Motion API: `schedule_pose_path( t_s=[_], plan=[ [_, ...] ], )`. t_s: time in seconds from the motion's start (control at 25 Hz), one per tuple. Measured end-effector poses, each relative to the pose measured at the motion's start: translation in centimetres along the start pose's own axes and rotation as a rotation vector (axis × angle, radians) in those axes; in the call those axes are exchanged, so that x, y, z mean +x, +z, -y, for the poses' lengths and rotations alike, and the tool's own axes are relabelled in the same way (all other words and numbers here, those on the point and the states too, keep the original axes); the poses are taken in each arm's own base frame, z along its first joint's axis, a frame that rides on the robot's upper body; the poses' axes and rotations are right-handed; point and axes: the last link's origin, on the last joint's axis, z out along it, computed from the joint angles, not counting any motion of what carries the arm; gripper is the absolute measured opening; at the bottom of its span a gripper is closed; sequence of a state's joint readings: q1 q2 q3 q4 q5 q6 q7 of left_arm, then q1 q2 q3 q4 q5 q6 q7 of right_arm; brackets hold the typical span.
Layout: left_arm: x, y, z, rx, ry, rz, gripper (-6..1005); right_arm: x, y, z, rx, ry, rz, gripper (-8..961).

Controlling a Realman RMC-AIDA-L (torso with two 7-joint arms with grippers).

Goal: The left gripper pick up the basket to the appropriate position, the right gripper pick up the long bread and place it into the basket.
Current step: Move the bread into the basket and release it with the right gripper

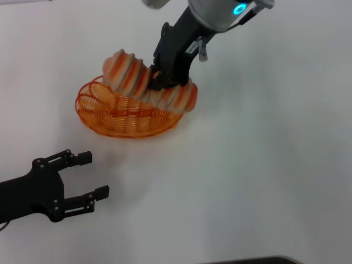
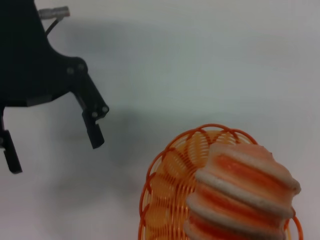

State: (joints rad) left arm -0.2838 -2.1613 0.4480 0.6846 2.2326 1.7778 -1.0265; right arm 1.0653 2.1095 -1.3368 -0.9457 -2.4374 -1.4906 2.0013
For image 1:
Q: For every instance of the silver ribbed connector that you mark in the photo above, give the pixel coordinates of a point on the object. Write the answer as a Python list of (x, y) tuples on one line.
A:
[(265, 4)]

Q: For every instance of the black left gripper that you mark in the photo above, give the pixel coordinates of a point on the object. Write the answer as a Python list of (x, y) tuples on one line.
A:
[(35, 192)]

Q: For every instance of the dark robot torso edge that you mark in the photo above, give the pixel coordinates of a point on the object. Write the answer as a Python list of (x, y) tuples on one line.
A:
[(247, 260)]

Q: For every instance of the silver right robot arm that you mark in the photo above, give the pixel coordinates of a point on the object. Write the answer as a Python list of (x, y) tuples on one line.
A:
[(214, 13)]

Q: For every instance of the silver cylindrical plug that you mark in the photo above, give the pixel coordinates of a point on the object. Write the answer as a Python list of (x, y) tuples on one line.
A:
[(203, 50)]

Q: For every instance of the orange striped bread loaf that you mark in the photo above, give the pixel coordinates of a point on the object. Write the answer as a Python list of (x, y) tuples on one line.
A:
[(126, 74)]

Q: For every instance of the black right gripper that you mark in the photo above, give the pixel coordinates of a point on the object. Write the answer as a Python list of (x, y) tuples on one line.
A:
[(178, 46)]

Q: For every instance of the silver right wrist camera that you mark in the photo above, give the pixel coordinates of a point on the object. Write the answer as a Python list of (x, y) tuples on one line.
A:
[(155, 3)]

